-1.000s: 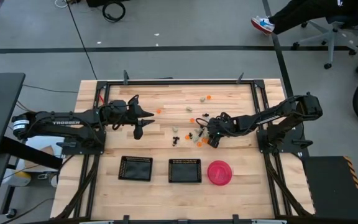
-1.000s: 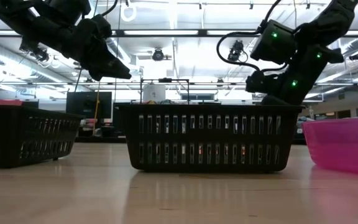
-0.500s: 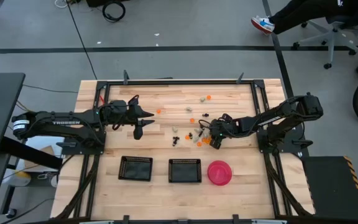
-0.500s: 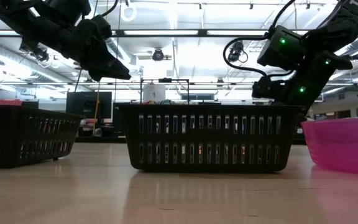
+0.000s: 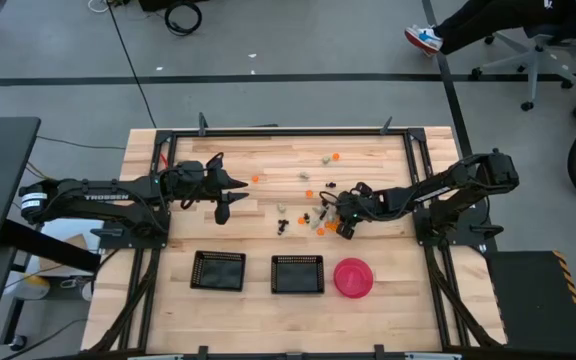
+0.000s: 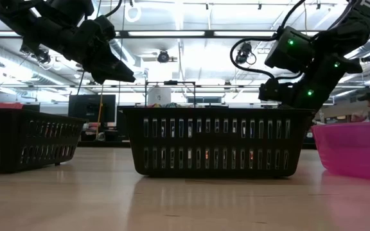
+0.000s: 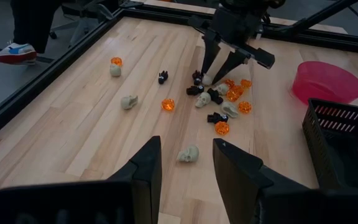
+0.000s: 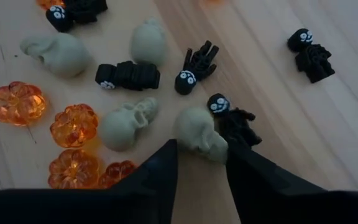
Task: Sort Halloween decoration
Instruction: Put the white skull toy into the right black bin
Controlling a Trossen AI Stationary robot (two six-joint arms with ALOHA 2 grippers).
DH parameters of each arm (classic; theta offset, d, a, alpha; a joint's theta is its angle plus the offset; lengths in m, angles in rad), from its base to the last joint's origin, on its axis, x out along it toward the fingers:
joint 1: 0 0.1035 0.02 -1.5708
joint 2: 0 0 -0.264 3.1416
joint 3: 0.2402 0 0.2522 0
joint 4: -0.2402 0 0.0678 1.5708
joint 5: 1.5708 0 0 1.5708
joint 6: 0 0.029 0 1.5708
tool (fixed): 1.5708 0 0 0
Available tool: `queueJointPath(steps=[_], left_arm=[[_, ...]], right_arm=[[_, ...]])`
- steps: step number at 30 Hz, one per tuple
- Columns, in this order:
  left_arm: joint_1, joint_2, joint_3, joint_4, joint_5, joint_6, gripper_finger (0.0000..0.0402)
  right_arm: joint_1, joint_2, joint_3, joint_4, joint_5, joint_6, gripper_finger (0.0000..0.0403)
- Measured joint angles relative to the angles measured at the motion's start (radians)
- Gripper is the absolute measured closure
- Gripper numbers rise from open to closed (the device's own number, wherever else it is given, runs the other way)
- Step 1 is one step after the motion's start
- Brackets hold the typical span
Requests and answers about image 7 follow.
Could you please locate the pink translucent plastic bowl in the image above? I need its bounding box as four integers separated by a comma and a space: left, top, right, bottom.
291, 60, 358, 105

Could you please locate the white blue red sneaker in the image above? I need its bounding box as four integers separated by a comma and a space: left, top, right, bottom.
0, 42, 38, 66

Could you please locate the black slotted plastic basket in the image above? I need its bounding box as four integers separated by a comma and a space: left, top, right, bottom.
301, 98, 358, 190

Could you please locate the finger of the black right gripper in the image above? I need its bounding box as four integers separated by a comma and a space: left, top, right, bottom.
200, 30, 223, 75
211, 49, 250, 85

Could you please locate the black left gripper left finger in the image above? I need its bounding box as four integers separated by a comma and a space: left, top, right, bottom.
106, 136, 163, 224

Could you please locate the black plastic spider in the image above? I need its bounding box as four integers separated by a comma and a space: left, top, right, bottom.
206, 112, 229, 124
206, 88, 224, 105
158, 70, 169, 85
186, 85, 204, 96
191, 70, 203, 86

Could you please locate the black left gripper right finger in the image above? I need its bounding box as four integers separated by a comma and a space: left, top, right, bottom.
213, 138, 311, 224

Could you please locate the grey office chair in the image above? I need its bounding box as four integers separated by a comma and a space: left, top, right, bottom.
48, 0, 115, 47

